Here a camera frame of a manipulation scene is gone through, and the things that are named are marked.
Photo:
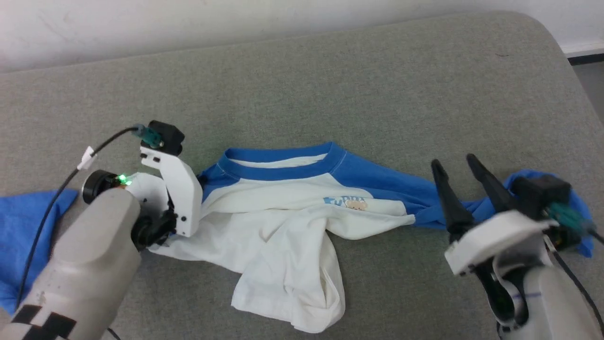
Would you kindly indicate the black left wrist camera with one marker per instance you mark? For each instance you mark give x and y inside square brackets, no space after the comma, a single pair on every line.
[167,134]

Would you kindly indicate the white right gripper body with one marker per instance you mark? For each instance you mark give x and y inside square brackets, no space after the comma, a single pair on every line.
[495,236]

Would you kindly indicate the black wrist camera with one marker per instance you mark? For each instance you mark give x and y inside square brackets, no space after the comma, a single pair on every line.
[167,134]
[538,193]

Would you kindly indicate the grey fabric sofa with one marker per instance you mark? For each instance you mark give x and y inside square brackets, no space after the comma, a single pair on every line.
[330,85]

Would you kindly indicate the white wall baseboard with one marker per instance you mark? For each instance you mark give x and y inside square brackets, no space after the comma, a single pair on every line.
[585,48]

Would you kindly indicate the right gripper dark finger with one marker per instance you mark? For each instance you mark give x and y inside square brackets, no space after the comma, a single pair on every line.
[453,208]
[493,191]

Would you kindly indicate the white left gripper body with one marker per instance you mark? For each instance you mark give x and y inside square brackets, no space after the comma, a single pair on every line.
[181,198]

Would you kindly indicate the white and blue shirt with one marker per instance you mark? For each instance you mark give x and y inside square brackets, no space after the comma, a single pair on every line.
[292,226]

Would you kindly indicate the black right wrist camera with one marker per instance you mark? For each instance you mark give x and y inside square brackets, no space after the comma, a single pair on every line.
[538,193]

